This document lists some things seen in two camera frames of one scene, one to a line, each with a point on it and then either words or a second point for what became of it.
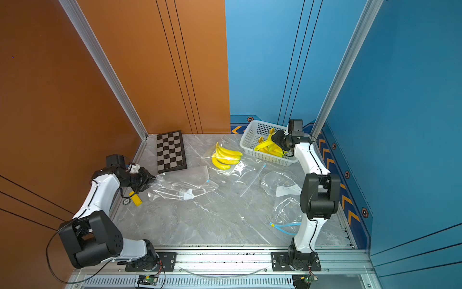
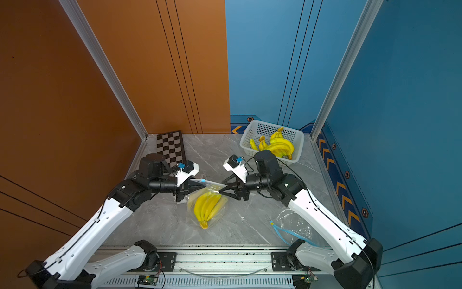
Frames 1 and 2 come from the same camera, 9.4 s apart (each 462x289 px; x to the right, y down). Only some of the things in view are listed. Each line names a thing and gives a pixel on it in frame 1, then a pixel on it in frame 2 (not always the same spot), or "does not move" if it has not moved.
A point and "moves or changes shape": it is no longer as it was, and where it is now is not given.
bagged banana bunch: [223, 158] to [206, 206]
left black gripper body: [139, 182] to [181, 191]
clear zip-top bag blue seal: [277, 226] moves or changes shape
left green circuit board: [149, 280] does not move
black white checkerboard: [171, 156] does not move
